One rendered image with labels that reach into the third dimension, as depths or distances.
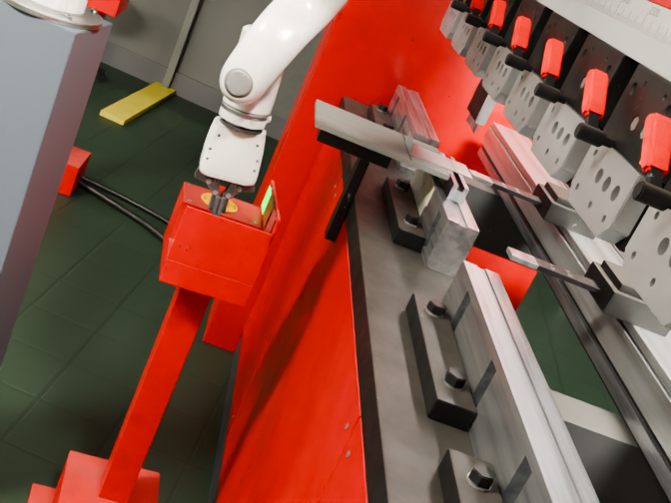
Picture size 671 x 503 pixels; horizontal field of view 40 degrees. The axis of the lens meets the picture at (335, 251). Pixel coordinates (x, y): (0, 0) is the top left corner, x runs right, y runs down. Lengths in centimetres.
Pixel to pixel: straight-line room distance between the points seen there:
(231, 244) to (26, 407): 93
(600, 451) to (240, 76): 76
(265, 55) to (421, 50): 120
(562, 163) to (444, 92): 152
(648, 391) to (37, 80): 108
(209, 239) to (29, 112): 37
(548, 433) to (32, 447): 149
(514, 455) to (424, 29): 175
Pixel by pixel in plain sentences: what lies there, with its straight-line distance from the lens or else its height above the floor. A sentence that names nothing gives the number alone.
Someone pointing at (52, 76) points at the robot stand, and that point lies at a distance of 165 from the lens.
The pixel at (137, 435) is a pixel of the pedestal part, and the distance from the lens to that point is 192.
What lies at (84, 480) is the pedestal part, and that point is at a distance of 204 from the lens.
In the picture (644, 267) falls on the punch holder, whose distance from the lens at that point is 87.
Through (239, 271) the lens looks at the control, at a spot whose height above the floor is 72.
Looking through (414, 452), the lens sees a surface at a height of 88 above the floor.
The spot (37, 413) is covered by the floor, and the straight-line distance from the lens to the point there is 239.
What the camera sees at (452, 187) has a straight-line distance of 168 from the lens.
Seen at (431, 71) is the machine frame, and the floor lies 103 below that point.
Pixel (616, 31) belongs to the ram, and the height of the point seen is 136.
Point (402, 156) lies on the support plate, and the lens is 170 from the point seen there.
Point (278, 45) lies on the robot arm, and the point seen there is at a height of 113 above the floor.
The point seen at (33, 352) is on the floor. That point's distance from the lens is 260.
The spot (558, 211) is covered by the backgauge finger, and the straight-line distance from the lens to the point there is 179.
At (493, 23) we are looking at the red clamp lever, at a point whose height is 128.
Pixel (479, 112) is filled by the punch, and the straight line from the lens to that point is 173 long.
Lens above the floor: 139
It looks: 20 degrees down
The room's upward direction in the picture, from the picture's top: 24 degrees clockwise
